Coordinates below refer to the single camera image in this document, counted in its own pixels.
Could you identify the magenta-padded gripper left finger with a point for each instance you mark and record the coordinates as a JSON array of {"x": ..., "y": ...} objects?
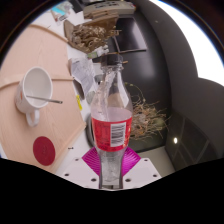
[{"x": 83, "y": 171}]

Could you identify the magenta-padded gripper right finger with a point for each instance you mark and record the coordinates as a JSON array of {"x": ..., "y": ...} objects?
[{"x": 141, "y": 171}]

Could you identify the colourful booklet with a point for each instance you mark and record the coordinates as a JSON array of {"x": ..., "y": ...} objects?
[{"x": 61, "y": 11}]

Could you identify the small yellow strip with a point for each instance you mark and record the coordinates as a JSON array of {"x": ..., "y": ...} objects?
[{"x": 79, "y": 102}]

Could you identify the metal spoon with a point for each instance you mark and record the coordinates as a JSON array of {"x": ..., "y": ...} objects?
[{"x": 43, "y": 99}]

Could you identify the white cabinet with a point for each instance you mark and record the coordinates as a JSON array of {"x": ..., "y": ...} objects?
[{"x": 110, "y": 6}]

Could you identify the clear red-labelled drink bottle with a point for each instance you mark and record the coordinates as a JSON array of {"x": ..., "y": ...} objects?
[{"x": 111, "y": 133}]

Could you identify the grey plant saucer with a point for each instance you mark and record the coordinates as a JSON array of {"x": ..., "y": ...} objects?
[{"x": 89, "y": 133}]

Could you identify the white spray bottle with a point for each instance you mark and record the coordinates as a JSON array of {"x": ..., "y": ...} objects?
[{"x": 98, "y": 52}]

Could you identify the black wall screen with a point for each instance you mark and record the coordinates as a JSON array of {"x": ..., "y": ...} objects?
[{"x": 130, "y": 33}]

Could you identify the beige table mat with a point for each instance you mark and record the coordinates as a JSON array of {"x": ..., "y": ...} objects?
[{"x": 55, "y": 125}]

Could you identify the clear bag of papers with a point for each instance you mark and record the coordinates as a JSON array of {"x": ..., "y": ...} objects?
[{"x": 83, "y": 73}]

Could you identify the flat round red coaster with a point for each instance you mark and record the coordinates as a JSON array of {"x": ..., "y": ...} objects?
[{"x": 44, "y": 150}]

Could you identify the white mug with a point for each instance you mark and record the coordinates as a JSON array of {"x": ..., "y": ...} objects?
[{"x": 35, "y": 83}]

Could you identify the round ceiling spotlight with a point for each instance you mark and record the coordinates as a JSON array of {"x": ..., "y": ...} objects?
[{"x": 175, "y": 140}]

